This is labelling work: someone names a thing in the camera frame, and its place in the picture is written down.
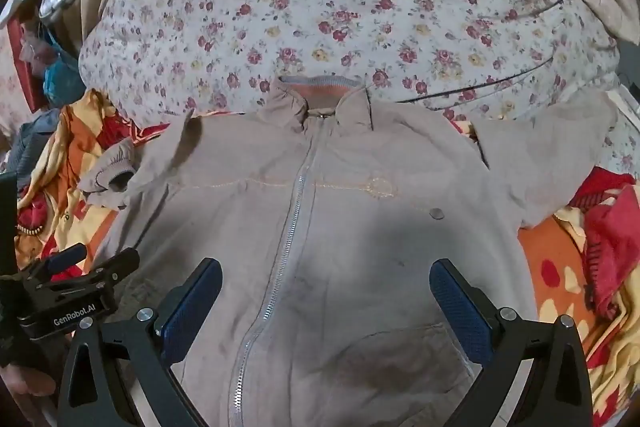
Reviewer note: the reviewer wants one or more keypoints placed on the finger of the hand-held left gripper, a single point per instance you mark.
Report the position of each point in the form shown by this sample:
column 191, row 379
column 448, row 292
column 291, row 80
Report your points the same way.
column 112, row 268
column 66, row 258

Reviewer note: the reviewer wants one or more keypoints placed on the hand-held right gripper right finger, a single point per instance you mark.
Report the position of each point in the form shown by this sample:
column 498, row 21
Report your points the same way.
column 457, row 307

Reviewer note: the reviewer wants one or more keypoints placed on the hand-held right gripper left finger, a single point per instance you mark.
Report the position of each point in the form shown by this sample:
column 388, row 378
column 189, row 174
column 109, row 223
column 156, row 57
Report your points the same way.
column 192, row 307

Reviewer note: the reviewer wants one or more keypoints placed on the beige zip jacket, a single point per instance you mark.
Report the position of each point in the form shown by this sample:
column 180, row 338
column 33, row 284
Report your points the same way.
column 350, row 217

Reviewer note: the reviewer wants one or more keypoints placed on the person's left hand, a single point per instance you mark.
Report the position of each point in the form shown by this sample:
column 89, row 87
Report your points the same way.
column 25, row 382

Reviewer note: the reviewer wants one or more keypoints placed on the orange red yellow blanket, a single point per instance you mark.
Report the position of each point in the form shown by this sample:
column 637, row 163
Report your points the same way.
column 560, row 267

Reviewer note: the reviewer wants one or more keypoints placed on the grey blue cloth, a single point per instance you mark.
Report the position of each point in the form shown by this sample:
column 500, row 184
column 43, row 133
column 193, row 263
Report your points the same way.
column 35, row 142

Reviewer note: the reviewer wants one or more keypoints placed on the pink floral cushion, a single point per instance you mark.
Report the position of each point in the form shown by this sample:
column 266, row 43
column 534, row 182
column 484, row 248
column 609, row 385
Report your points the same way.
column 10, row 97

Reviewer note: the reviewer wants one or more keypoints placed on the blue plastic bag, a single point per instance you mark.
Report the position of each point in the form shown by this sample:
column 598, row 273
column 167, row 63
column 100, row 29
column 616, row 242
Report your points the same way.
column 62, row 77

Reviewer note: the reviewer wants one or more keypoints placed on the red board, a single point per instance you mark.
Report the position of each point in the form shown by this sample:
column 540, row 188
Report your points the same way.
column 22, row 57

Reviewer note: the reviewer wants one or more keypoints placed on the floral quilt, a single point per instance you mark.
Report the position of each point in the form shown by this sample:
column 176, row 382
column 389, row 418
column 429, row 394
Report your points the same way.
column 400, row 7

